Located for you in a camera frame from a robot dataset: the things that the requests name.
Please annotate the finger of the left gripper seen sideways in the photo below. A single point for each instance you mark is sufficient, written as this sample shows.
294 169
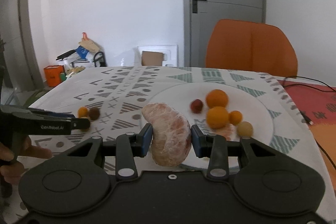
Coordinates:
60 121

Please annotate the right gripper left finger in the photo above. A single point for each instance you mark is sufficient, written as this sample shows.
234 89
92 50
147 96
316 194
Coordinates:
129 146

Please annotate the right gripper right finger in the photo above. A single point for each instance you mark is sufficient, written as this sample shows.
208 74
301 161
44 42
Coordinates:
215 148

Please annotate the small orange fruit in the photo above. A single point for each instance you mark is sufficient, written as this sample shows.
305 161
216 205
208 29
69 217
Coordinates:
83 112

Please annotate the brown round fruit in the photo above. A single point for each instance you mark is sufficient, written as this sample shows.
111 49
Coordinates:
94 113

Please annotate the peeled pomelo segment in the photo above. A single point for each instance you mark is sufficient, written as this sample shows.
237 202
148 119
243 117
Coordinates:
171 134

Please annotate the person's left hand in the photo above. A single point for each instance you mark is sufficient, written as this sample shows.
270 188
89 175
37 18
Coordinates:
12 173

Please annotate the large orange lower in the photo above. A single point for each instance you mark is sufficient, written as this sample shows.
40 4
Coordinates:
217 117

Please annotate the large orange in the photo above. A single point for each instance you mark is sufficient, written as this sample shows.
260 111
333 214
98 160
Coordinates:
217 117
216 98

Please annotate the pale yellow round fruit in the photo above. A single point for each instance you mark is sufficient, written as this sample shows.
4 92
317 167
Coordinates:
245 129

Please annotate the small orange kumquat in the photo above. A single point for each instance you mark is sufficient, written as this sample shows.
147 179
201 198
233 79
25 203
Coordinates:
235 117

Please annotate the patterned white tablecloth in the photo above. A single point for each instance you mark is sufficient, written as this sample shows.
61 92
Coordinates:
281 182

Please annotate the red small fruit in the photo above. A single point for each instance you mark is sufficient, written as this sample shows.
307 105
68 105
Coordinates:
196 106

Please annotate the large orange upper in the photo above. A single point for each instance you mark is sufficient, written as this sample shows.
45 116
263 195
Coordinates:
216 98

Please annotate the white round plate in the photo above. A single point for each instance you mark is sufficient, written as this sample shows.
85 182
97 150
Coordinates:
246 100

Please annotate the orange box on floor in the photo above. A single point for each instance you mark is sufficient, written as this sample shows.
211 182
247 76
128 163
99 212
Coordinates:
52 75

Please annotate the paper bag on pile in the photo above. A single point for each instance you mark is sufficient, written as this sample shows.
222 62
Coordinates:
88 44

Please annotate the cardboard box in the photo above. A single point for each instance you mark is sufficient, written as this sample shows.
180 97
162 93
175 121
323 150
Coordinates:
149 58

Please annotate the white foam board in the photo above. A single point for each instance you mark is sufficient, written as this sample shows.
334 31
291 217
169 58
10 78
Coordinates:
170 54

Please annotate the orange chair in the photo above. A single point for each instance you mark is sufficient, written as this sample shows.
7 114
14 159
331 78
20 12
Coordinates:
249 46

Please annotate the red orange table mat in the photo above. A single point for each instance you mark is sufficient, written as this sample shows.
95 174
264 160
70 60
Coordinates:
316 100

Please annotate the black cart frame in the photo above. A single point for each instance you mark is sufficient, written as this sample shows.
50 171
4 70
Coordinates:
99 59

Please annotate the left grey door frame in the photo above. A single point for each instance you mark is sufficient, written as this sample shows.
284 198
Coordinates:
18 56

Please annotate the black door handle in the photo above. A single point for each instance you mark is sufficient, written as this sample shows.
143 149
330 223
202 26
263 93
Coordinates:
195 5

